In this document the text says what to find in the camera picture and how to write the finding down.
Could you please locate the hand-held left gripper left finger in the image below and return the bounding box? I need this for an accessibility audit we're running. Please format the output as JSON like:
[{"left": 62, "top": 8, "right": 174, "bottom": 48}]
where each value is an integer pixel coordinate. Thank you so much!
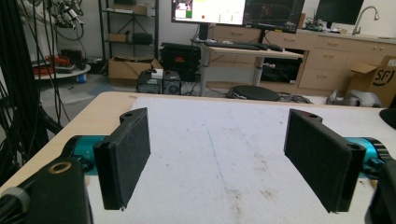
[{"left": 92, "top": 106, "right": 152, "bottom": 211}]

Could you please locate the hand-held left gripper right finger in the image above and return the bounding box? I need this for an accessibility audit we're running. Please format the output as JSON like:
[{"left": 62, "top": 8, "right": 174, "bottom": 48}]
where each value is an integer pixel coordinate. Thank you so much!
[{"left": 283, "top": 108, "right": 367, "bottom": 215}]

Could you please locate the grey plastic device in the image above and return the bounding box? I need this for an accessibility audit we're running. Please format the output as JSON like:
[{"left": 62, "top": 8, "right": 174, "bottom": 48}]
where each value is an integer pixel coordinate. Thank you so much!
[{"left": 325, "top": 89, "right": 383, "bottom": 108}]

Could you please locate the black computer unit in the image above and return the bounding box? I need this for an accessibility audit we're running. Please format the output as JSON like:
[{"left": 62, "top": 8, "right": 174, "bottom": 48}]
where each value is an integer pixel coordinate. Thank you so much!
[
  {"left": 162, "top": 70, "right": 182, "bottom": 95},
  {"left": 135, "top": 69, "right": 163, "bottom": 94}
]

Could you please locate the black rounded object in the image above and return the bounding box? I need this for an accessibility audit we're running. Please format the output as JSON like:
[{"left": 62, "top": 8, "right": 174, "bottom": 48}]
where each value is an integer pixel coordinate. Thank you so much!
[{"left": 378, "top": 106, "right": 396, "bottom": 130}]

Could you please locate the large plain cardboard box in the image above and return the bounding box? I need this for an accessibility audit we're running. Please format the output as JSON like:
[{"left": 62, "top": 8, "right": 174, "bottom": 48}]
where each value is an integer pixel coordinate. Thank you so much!
[{"left": 107, "top": 57, "right": 163, "bottom": 86}]

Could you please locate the white table mat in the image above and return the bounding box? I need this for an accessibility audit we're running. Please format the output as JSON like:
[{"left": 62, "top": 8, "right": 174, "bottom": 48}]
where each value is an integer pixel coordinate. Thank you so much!
[{"left": 85, "top": 96, "right": 396, "bottom": 224}]

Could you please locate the black round cushion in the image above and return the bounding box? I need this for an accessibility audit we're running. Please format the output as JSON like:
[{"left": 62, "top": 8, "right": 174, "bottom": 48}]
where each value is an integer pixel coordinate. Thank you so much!
[{"left": 228, "top": 84, "right": 281, "bottom": 102}]

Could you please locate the light wooden cabinet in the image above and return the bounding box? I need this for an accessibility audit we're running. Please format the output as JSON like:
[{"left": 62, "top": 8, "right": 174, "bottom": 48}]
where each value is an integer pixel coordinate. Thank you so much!
[{"left": 206, "top": 24, "right": 396, "bottom": 97}]

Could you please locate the cardboard box with black print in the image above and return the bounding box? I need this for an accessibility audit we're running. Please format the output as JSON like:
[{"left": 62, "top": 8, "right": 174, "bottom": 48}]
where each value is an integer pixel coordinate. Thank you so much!
[{"left": 346, "top": 55, "right": 396, "bottom": 108}]

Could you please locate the round white table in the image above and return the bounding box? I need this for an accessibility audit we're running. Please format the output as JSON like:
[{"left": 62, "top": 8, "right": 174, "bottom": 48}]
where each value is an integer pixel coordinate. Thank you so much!
[{"left": 32, "top": 63, "right": 92, "bottom": 81}]

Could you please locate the black equipment case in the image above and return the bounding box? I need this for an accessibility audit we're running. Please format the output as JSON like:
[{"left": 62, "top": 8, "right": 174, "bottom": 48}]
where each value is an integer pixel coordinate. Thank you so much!
[{"left": 159, "top": 42, "right": 202, "bottom": 82}]

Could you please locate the standing desk with white legs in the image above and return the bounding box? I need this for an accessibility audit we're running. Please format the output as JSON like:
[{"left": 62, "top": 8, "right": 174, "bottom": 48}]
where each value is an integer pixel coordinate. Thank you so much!
[{"left": 191, "top": 38, "right": 304, "bottom": 97}]

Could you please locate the small cardboard box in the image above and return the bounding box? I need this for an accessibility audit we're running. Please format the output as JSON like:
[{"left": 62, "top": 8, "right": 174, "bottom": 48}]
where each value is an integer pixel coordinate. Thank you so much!
[{"left": 107, "top": 32, "right": 129, "bottom": 43}]

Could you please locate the black bag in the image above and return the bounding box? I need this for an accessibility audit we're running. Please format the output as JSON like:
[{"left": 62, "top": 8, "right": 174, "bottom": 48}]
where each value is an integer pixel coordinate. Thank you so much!
[{"left": 132, "top": 32, "right": 154, "bottom": 45}]

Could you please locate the black metal shelf rack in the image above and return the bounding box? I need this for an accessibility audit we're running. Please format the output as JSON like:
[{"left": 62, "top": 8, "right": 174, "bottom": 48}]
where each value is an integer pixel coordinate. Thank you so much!
[{"left": 97, "top": 0, "right": 161, "bottom": 62}]

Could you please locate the green circuit board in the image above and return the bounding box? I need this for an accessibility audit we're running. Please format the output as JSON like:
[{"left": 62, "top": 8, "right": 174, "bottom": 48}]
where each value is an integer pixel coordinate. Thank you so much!
[{"left": 304, "top": 18, "right": 328, "bottom": 32}]

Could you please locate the metal faucet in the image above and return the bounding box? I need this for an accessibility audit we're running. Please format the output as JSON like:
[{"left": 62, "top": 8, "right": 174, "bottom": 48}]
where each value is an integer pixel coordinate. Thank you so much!
[{"left": 352, "top": 6, "right": 380, "bottom": 35}]

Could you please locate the black keyboard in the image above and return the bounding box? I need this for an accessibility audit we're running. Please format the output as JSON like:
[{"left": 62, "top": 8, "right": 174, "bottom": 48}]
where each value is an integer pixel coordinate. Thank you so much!
[{"left": 204, "top": 40, "right": 270, "bottom": 51}]

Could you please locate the dark computer monitor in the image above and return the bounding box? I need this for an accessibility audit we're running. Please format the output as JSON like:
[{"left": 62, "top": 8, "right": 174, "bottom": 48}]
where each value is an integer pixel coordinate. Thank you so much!
[{"left": 243, "top": 0, "right": 306, "bottom": 35}]

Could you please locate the black monitor on counter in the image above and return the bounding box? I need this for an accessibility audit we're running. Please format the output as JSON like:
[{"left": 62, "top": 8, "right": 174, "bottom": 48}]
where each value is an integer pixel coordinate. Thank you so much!
[{"left": 315, "top": 0, "right": 365, "bottom": 26}]

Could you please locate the lit computer monitor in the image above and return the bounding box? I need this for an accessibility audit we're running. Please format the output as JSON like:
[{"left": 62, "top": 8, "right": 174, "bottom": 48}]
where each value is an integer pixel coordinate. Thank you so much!
[{"left": 171, "top": 0, "right": 247, "bottom": 41}]

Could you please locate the grey cable bundle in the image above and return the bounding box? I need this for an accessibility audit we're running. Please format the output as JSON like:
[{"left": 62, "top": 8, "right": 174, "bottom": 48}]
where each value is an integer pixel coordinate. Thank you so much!
[{"left": 278, "top": 92, "right": 312, "bottom": 105}]

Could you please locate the orange cable coil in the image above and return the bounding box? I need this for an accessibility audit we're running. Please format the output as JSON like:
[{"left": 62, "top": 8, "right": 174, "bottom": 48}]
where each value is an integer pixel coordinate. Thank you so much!
[{"left": 32, "top": 55, "right": 71, "bottom": 76}]

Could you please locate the black hanging cable bundle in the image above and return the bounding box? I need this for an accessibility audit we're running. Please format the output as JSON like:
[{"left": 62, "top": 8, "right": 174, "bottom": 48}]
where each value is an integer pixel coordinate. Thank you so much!
[{"left": 0, "top": 0, "right": 64, "bottom": 188}]

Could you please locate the device with cables on stand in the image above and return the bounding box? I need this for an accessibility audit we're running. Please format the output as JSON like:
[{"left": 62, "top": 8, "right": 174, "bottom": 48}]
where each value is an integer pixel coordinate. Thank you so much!
[{"left": 46, "top": 0, "right": 86, "bottom": 41}]

